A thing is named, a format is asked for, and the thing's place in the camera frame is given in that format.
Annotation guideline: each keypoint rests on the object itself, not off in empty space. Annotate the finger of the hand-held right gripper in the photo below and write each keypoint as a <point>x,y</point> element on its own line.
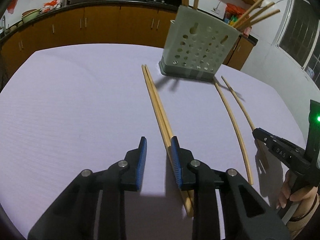
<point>275,146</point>

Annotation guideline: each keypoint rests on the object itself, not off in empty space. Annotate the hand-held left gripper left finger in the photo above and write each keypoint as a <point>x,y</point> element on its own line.
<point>141,165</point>

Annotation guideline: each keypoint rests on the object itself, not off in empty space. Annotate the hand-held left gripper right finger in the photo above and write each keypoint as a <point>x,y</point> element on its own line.
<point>176,165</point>

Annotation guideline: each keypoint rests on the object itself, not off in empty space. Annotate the green perforated utensil holder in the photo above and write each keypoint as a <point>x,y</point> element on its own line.
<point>200,45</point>

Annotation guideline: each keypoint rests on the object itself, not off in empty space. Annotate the person's right forearm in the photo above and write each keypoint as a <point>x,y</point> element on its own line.
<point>307,220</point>

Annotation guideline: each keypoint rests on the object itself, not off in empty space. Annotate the person's right hand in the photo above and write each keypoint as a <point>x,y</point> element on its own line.
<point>285,192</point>

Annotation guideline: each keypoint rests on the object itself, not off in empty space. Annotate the blue bottle on windowsill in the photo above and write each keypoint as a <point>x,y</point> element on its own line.
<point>310,72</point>

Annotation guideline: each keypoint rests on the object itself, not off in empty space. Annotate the lavender tablecloth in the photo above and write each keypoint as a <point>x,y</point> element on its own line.
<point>75,105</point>

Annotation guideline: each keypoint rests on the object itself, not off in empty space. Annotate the large barred window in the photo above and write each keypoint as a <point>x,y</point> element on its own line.
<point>300,37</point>

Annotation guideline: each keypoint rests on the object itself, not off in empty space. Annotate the red bag over bottles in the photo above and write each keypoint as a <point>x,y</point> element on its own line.
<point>235,7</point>

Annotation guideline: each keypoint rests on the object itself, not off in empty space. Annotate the wooden base cabinets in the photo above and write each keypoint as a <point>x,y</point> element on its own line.
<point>100,22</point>

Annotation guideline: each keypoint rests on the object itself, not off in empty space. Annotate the gas stove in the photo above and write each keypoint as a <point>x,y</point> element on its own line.
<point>160,1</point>

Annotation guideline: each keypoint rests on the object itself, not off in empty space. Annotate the black kitchen countertop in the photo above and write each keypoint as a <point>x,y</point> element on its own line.
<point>112,1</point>

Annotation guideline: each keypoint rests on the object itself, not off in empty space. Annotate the red and white plastic bag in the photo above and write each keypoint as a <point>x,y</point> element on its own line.
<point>51,5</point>

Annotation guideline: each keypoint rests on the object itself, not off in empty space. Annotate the green bowl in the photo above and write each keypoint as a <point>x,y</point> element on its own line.
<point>31,16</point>

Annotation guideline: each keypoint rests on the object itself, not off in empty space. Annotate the metal faucet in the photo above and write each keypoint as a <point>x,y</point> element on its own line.
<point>3,25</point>

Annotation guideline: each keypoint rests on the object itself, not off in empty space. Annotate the hanging red plastic bag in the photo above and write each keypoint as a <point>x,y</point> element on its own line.
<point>12,5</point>

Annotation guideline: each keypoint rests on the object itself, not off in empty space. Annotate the white wall socket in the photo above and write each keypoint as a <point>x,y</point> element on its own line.
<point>215,10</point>

